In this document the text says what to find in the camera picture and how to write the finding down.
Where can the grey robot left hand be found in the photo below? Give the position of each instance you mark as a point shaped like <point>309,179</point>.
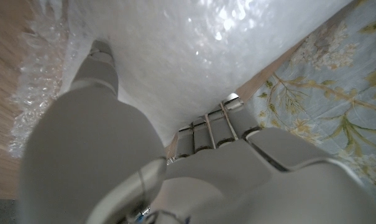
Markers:
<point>237,180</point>

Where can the clear bubble wrap roll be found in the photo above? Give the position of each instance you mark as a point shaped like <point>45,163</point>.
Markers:
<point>181,62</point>

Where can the floral print backdrop cloth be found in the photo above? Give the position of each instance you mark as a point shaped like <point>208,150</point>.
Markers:
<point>330,93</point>

